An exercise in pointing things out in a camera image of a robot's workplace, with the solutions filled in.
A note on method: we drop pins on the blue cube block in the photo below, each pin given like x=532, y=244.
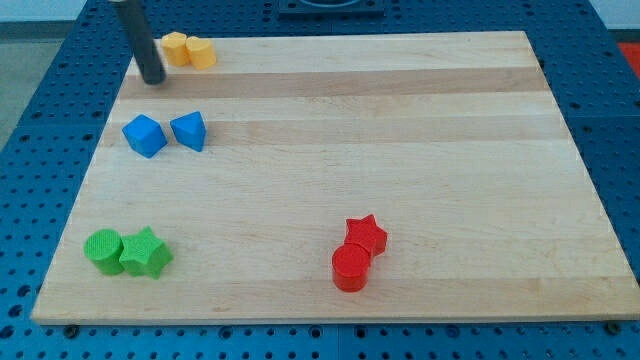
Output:
x=145, y=136

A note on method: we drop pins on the red cylinder block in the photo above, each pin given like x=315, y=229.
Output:
x=350, y=267

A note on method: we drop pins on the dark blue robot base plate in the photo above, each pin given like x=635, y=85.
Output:
x=300, y=8

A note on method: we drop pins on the light wooden board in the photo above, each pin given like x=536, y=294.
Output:
x=453, y=141

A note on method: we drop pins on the blue triangle block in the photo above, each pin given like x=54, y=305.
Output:
x=189, y=130

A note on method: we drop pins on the green star block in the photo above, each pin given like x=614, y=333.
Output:
x=144, y=254

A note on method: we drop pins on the red star block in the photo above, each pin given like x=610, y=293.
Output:
x=366, y=233

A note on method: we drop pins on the yellow heart block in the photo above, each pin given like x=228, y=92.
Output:
x=201, y=52

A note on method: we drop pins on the green cylinder block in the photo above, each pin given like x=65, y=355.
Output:
x=103, y=249

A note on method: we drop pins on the yellow hexagon block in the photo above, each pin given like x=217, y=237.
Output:
x=175, y=50

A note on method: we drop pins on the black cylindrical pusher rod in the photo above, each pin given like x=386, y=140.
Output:
x=140, y=38

